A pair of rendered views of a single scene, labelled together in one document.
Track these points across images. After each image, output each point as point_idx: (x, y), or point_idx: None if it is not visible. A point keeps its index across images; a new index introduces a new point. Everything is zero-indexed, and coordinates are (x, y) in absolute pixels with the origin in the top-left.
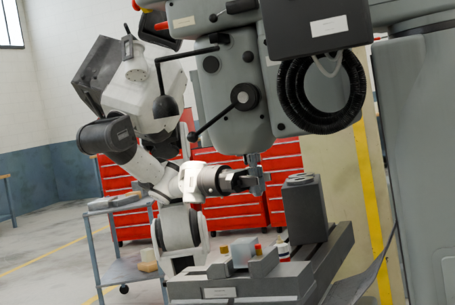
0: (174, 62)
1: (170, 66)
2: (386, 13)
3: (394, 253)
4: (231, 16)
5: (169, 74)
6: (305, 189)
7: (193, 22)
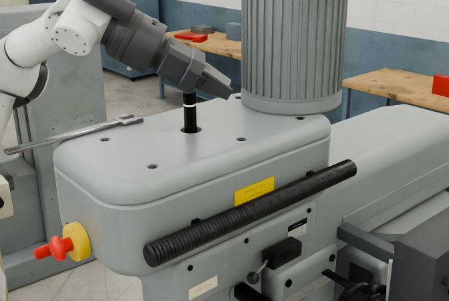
0: (1, 271)
1: (0, 282)
2: (372, 225)
3: (6, 293)
4: (259, 263)
5: (2, 296)
6: None
7: (215, 283)
